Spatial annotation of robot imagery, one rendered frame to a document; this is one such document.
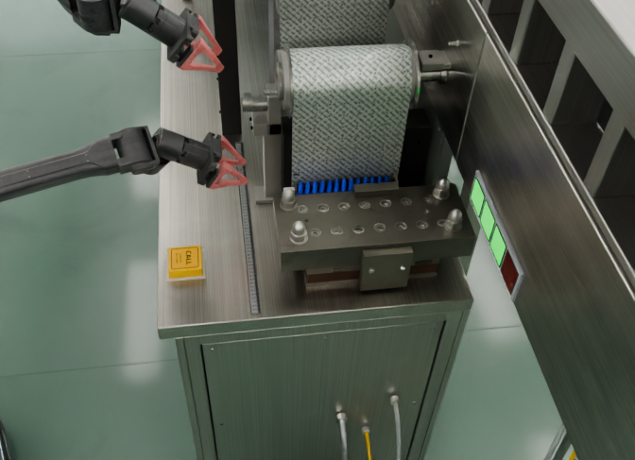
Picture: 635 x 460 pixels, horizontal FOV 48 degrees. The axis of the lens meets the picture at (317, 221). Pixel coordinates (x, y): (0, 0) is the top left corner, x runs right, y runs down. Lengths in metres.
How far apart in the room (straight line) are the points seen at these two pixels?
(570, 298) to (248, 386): 0.87
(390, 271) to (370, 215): 0.12
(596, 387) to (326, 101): 0.74
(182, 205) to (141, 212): 1.29
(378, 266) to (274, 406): 0.50
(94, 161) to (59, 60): 2.53
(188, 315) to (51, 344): 1.21
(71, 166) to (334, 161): 0.53
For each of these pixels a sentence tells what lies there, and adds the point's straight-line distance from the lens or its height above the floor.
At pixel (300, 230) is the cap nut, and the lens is 1.41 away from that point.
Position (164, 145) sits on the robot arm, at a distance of 1.45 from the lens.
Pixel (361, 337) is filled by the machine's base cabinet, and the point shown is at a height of 0.79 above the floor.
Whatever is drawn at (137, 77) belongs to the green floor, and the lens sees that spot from 3.71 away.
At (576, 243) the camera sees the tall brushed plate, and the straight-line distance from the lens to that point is 1.03.
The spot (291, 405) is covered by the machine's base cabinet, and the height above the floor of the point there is 0.53.
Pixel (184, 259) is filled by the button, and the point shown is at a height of 0.92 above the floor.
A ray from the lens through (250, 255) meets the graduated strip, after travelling 1.58.
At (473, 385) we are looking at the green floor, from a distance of 2.52.
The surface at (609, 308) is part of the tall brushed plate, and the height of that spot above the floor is 1.39.
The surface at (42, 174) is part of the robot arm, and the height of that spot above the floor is 1.19.
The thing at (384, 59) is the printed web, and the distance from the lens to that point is 1.44.
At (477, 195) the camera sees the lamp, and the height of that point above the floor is 1.19.
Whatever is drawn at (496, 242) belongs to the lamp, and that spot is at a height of 1.19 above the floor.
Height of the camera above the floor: 2.09
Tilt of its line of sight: 46 degrees down
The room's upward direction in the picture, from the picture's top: 3 degrees clockwise
